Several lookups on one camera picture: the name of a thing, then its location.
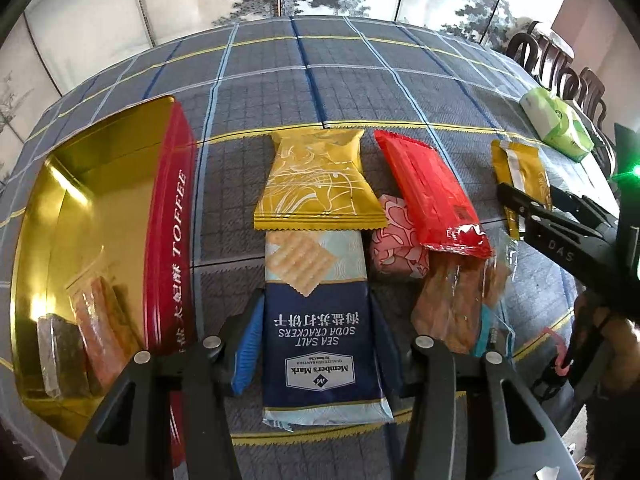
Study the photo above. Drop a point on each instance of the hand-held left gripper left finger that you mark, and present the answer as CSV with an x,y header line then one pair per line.
x,y
247,347

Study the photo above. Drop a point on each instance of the red snack packet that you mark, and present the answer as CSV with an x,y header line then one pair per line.
x,y
430,195

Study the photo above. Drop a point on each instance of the gold packet with white stripe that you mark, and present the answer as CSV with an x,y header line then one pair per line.
x,y
525,170

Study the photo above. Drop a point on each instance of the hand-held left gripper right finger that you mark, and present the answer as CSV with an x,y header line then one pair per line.
x,y
389,345

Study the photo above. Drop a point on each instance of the green tissue pack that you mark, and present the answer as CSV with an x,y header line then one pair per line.
x,y
557,122

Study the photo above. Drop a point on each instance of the person's right hand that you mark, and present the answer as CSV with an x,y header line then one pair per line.
x,y
627,355

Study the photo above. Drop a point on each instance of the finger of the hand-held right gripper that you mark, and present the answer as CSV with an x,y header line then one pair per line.
x,y
580,207
520,205

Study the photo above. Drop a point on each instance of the dark wooden chair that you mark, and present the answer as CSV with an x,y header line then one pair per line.
x,y
592,95
535,57

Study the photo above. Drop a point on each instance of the red tin box gold interior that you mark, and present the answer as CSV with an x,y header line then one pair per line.
x,y
100,210

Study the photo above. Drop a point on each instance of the orange clear-wrapped snack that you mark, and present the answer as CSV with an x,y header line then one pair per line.
x,y
102,322

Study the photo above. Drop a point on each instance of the navy blue cracker packet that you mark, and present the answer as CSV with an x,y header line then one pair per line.
x,y
320,320

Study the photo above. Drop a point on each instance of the clear packet of orange snacks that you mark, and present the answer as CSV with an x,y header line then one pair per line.
x,y
450,300

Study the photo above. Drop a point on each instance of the pink white patterned snack packet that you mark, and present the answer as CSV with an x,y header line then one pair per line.
x,y
395,250

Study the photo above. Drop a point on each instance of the blue grey plaid tablecloth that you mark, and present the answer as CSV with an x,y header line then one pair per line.
x,y
350,85

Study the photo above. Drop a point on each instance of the small teal snack packet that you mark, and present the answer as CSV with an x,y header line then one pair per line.
x,y
489,341

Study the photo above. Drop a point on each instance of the clear-wrapped dark brown snack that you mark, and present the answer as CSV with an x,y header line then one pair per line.
x,y
57,355

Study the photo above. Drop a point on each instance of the yellow white-lined snack packet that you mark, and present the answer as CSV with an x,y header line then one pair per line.
x,y
315,180

